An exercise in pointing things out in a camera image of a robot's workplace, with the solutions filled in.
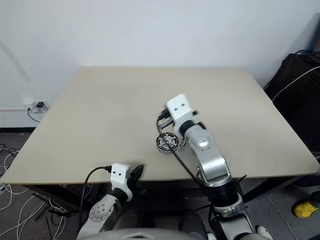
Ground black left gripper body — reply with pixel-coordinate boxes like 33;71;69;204
126;171;141;194

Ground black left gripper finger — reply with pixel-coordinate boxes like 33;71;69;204
131;165;146;183
129;163;146;176

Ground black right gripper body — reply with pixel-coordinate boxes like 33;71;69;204
162;105;177;130

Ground round black metallic object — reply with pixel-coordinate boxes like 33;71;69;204
155;133;187;153

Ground dark rounded robot torso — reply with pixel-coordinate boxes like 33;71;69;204
98;208;210;240

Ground black table leg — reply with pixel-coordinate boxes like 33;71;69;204
241;174;302;204
31;184;86;210

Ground large black bag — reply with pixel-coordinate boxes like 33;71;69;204
264;52;320;154

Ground yellow shoe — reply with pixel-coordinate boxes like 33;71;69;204
292;195;319;219

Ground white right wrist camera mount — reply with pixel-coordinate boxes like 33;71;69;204
165;93;199;131

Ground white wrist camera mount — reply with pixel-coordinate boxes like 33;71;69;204
165;93;199;131
109;162;134;202

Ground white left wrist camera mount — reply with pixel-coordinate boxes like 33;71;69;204
109;162;134;202

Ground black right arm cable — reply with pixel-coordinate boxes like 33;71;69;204
156;116;219;216

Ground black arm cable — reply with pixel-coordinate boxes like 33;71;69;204
78;165;113;232
156;116;219;216

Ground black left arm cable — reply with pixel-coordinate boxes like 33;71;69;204
78;165;113;232

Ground white floor cables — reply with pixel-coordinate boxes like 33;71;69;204
0;143;72;240

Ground black adapter cable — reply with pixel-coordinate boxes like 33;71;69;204
26;106;41;123

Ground white wall socket strip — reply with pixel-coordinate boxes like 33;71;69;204
23;99;50;114

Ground white cable over bag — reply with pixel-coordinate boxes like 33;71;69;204
271;65;320;101

